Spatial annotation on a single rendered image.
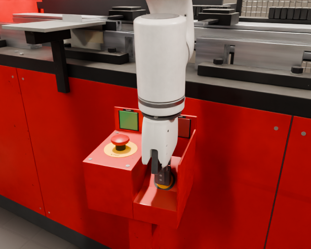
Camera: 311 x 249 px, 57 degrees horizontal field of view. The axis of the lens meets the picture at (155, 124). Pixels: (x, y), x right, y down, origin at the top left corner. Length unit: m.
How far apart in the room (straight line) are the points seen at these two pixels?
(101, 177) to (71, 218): 0.82
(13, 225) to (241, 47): 1.40
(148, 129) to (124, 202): 0.18
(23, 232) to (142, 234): 1.02
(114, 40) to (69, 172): 0.56
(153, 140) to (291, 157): 0.39
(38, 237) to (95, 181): 1.03
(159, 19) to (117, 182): 0.31
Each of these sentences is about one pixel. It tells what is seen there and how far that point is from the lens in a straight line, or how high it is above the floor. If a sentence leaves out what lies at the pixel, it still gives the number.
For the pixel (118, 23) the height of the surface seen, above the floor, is 0.99.
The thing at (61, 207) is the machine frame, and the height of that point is 0.21.
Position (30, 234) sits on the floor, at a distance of 1.64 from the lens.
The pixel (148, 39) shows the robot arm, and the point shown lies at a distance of 0.45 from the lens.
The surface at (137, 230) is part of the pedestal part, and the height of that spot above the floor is 0.58.
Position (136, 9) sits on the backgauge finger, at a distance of 1.28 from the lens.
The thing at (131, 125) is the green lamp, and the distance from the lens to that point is 0.69.
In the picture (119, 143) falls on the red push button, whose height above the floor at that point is 0.80.
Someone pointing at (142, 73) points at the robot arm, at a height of 0.97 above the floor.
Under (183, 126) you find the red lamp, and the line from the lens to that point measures 0.65.
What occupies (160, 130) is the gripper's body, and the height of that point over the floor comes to 0.87.
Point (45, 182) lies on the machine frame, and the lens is 1.40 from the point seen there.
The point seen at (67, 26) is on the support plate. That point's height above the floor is 1.00.
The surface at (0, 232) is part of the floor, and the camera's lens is 1.72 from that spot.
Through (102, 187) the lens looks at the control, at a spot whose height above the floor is 0.72.
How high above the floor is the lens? 1.09
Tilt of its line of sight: 24 degrees down
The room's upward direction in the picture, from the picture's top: straight up
